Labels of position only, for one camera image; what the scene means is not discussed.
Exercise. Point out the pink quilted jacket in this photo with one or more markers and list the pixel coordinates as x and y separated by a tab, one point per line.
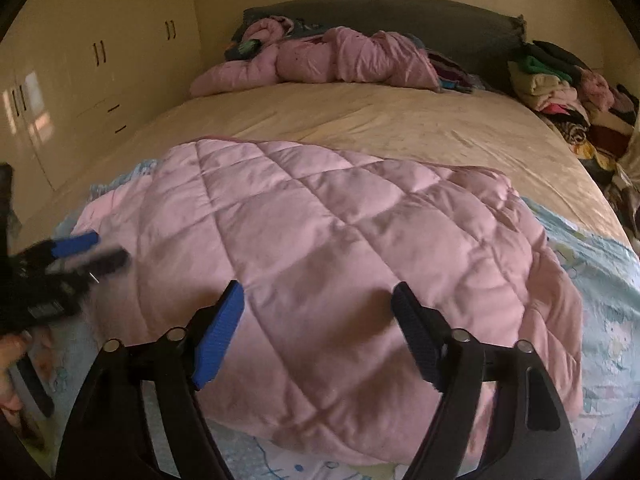
325	240

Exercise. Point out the grey headboard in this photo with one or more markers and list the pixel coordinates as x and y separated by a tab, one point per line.
450	25

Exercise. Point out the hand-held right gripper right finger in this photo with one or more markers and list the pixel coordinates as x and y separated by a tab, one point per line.
417	340

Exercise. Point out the crumpled pink duvet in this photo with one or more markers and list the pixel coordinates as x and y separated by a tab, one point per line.
360	55

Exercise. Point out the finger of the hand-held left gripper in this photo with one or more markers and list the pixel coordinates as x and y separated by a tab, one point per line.
75	245
107	260

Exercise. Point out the dark teal cloth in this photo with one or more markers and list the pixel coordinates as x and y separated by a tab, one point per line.
245	47

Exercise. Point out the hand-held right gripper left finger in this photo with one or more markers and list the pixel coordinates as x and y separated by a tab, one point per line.
220	340

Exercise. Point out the person's left hand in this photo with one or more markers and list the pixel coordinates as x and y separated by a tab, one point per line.
12	375

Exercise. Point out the pile of mixed clothes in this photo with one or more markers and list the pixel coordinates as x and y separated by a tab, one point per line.
550	85

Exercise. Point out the cream wardrobe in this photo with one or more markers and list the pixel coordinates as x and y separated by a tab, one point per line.
75	85

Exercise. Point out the bed with cream sheet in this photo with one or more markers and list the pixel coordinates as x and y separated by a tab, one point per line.
375	120

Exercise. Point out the light blue printed blanket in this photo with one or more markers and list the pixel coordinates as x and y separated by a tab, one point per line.
610	320

